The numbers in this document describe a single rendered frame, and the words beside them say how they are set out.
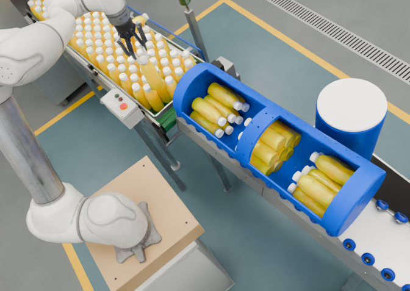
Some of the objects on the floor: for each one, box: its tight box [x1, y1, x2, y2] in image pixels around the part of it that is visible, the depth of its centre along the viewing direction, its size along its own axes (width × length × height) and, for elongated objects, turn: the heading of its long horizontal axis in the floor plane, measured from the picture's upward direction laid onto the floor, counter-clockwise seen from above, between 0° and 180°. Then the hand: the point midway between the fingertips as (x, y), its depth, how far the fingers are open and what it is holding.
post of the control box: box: [132, 123, 186, 192], centre depth 223 cm, size 4×4×100 cm
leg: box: [203, 149, 232, 193], centre depth 229 cm, size 6×6×63 cm
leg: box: [342, 271, 363, 291], centre depth 178 cm, size 6×6×63 cm
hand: (140, 55), depth 155 cm, fingers closed on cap, 4 cm apart
